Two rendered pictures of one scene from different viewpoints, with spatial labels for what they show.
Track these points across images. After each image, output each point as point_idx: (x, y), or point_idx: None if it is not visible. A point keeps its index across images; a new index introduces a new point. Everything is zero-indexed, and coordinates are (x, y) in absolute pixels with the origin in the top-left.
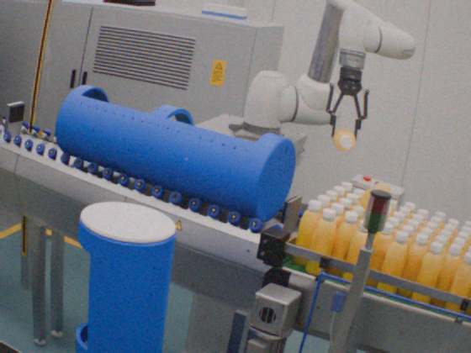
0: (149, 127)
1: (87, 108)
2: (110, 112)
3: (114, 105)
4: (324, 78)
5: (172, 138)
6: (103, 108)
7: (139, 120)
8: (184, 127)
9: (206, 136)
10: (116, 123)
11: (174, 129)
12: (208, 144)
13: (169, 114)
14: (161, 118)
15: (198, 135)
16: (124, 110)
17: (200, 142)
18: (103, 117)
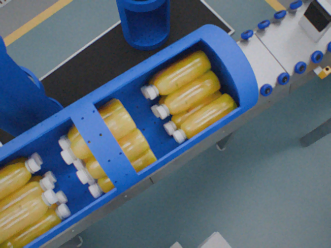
0: (78, 101)
1: (171, 46)
2: (138, 67)
3: (143, 70)
4: None
5: (44, 120)
6: (150, 60)
7: (96, 92)
8: (38, 130)
9: (7, 147)
10: (120, 75)
11: (48, 121)
12: (0, 147)
13: (73, 120)
14: (74, 111)
15: (16, 141)
16: (124, 79)
17: (10, 141)
18: (142, 62)
